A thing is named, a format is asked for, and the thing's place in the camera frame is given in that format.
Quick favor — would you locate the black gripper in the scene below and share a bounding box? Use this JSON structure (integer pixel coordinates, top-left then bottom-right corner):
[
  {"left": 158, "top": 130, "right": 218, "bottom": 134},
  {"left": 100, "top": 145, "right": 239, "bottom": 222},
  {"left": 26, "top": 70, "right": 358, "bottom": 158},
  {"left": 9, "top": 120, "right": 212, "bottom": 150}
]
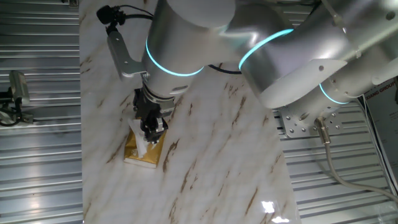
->
[{"left": 132, "top": 87, "right": 177, "bottom": 144}]

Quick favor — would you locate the white paper napkin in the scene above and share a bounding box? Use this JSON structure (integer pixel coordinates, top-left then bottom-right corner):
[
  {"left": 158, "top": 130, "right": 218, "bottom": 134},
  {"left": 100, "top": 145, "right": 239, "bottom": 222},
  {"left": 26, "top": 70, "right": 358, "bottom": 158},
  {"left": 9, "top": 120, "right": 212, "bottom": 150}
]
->
[{"left": 127, "top": 118, "right": 149, "bottom": 158}]

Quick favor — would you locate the gold tissue pack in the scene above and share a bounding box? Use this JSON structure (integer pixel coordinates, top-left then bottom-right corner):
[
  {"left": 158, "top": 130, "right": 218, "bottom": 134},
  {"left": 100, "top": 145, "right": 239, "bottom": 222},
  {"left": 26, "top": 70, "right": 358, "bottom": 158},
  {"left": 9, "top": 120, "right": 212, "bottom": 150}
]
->
[{"left": 123, "top": 119, "right": 169, "bottom": 169}]

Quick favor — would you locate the marble pattern table sheet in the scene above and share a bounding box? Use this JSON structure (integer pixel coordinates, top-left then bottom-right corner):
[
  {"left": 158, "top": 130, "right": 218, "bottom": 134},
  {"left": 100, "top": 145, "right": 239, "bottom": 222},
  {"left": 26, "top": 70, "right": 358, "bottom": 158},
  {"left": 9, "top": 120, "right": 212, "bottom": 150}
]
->
[{"left": 78, "top": 0, "right": 302, "bottom": 224}]

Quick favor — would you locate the metal clamp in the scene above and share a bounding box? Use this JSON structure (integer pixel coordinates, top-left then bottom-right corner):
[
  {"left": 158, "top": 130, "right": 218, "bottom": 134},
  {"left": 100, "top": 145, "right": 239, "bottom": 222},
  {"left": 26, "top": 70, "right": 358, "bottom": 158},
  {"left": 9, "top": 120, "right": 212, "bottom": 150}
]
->
[{"left": 0, "top": 110, "right": 34, "bottom": 125}]

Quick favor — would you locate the white rectangular device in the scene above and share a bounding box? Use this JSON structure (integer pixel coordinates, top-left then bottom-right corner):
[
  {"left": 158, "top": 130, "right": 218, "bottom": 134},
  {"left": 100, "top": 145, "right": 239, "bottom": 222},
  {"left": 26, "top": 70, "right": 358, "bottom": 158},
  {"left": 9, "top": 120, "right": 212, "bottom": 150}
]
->
[{"left": 9, "top": 70, "right": 30, "bottom": 106}]

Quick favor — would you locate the white printed sign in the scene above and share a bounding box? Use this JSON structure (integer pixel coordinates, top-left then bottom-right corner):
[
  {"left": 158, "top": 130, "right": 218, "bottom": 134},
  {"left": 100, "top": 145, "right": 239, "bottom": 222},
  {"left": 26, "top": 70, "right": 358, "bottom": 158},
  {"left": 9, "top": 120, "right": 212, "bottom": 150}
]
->
[{"left": 362, "top": 77, "right": 398, "bottom": 187}]

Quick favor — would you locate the clear plastic film piece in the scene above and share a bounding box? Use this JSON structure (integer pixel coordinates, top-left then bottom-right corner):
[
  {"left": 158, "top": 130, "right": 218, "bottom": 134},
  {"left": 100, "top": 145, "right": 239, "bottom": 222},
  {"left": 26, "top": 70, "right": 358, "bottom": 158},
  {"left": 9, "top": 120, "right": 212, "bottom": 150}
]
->
[{"left": 377, "top": 203, "right": 398, "bottom": 224}]

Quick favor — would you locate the long black gripper cable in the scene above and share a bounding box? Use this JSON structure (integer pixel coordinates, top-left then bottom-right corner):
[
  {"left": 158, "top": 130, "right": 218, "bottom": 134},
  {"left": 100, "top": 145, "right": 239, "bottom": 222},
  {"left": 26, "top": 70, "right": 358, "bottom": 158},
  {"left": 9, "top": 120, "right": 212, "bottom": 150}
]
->
[{"left": 207, "top": 63, "right": 243, "bottom": 75}]

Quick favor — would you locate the black camera cable with plug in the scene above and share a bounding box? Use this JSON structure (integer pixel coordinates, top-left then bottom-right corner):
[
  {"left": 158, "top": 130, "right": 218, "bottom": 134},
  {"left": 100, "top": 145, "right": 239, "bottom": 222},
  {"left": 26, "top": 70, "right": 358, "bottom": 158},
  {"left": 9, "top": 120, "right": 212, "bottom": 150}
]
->
[{"left": 96, "top": 4, "right": 155, "bottom": 35}]

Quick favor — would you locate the black cable loop at clamp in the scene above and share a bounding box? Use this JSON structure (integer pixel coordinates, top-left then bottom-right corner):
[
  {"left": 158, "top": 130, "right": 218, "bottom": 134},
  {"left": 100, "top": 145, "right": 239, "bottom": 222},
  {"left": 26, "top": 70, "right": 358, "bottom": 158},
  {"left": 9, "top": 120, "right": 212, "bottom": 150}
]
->
[{"left": 0, "top": 90, "right": 23, "bottom": 128}]

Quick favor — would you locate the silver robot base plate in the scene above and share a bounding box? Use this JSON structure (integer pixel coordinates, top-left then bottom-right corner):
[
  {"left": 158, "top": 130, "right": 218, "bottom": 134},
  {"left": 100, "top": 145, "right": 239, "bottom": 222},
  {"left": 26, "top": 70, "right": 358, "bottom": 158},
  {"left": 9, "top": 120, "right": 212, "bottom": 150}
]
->
[{"left": 277, "top": 104, "right": 343, "bottom": 139}]

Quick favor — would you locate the grey cable with metal connector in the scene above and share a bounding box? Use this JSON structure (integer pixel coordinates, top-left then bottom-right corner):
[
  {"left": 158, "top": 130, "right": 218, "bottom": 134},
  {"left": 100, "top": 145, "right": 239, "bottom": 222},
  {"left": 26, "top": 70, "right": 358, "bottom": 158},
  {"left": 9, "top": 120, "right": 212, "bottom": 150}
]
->
[{"left": 313, "top": 117, "right": 398, "bottom": 203}]

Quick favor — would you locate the thin black cable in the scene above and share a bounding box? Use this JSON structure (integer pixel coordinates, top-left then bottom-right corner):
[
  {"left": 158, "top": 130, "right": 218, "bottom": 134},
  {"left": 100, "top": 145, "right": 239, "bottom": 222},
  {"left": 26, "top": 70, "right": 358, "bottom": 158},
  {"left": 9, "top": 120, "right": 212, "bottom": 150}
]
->
[{"left": 356, "top": 95, "right": 398, "bottom": 197}]

